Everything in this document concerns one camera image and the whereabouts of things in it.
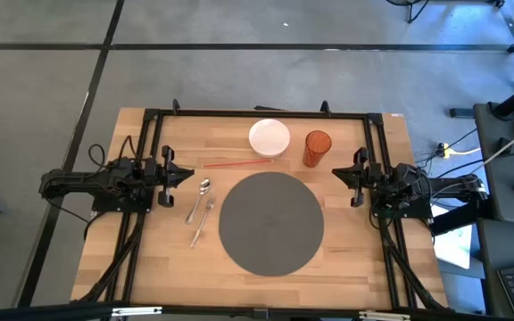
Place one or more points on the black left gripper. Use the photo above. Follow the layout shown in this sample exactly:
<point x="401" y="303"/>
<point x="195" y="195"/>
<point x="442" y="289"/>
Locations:
<point x="168" y="174"/>

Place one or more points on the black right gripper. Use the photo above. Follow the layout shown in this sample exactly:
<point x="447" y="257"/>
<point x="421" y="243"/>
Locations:
<point x="360" y="176"/>

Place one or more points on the silver spoon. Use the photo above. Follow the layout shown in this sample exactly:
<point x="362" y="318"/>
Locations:
<point x="204" y="185"/>

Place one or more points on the orange plastic tumbler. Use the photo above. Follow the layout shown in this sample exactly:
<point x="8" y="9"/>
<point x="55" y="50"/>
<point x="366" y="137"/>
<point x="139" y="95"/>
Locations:
<point x="316" y="149"/>

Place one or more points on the silver fork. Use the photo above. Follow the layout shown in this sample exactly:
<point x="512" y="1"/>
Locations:
<point x="203" y="220"/>

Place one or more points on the red straw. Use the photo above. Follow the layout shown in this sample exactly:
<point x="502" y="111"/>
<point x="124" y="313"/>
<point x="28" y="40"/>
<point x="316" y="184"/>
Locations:
<point x="239" y="163"/>

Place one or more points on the white bowl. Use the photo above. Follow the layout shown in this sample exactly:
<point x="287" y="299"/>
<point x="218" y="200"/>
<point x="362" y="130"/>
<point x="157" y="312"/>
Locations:
<point x="269" y="137"/>

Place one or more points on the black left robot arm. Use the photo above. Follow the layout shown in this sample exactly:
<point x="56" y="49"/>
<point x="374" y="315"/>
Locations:
<point x="83" y="180"/>

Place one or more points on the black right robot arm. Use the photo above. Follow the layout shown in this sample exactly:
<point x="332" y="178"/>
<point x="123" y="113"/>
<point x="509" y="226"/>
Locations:
<point x="453" y="183"/>

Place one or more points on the round grey woven placemat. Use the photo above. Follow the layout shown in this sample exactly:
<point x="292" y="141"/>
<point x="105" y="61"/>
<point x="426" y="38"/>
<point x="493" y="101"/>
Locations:
<point x="270" y="223"/>

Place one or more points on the yellow power strip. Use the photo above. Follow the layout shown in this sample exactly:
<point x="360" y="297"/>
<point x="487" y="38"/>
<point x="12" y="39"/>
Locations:
<point x="445" y="152"/>

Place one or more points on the white board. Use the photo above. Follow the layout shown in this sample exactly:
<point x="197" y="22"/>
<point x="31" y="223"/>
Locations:
<point x="455" y="245"/>

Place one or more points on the dark grey desk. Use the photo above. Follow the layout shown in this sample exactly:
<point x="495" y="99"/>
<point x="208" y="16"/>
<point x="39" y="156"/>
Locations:
<point x="507" y="200"/>

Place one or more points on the black aluminium rig frame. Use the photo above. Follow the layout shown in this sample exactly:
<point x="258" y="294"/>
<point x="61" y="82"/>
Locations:
<point x="239" y="114"/>

